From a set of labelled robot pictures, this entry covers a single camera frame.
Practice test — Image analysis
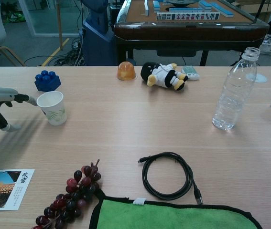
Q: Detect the white paper cup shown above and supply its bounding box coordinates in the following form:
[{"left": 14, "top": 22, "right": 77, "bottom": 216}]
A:
[{"left": 36, "top": 91, "right": 68, "bottom": 126}]

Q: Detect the transparent plastic water bottle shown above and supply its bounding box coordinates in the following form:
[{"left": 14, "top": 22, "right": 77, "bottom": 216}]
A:
[{"left": 212, "top": 47, "right": 261, "bottom": 131}]

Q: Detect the orange jelly dome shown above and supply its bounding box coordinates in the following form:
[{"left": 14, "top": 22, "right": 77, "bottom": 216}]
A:
[{"left": 116, "top": 61, "right": 137, "bottom": 82}]

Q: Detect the blue toy building brick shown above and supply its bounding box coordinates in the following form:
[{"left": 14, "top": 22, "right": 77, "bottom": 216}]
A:
[{"left": 34, "top": 70, "right": 62, "bottom": 93}]

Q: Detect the palace roof postcard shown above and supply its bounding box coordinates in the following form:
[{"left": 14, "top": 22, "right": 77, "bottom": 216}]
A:
[{"left": 0, "top": 168, "right": 35, "bottom": 212}]

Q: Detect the blue machine base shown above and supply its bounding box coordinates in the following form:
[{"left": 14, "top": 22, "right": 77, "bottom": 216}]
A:
[{"left": 80, "top": 0, "right": 117, "bottom": 66}]

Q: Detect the purple plastic grape bunch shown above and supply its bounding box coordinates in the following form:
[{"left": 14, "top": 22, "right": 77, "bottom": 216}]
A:
[{"left": 31, "top": 159, "right": 102, "bottom": 229}]

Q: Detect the black white penguin plush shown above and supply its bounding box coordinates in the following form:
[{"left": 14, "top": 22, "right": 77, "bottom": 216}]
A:
[{"left": 141, "top": 61, "right": 189, "bottom": 91}]

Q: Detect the dark wooden mahjong table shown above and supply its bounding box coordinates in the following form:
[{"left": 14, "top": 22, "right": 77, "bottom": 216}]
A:
[{"left": 113, "top": 0, "right": 270, "bottom": 67}]

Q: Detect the green white tissue pack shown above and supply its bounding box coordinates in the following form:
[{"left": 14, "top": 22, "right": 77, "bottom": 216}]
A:
[{"left": 181, "top": 66, "right": 200, "bottom": 81}]

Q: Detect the face-up mahjong tile row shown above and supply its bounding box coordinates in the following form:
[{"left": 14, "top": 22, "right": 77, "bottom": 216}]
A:
[{"left": 156, "top": 12, "right": 221, "bottom": 21}]

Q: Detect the green microfibre cloth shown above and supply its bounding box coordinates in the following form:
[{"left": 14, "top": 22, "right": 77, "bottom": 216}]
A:
[{"left": 88, "top": 189, "right": 263, "bottom": 229}]

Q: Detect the brown cardboard box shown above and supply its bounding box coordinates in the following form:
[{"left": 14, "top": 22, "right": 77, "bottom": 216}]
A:
[{"left": 235, "top": 0, "right": 271, "bottom": 15}]

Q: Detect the black floor cable tangle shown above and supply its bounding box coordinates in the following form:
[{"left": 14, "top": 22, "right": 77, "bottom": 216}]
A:
[{"left": 25, "top": 38, "right": 86, "bottom": 66}]

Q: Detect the wooden post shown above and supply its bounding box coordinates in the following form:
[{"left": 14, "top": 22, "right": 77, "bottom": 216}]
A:
[{"left": 55, "top": 0, "right": 64, "bottom": 50}]

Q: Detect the coiled black USB cable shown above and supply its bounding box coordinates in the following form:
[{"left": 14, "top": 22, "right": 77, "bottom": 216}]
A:
[{"left": 137, "top": 152, "right": 204, "bottom": 205}]

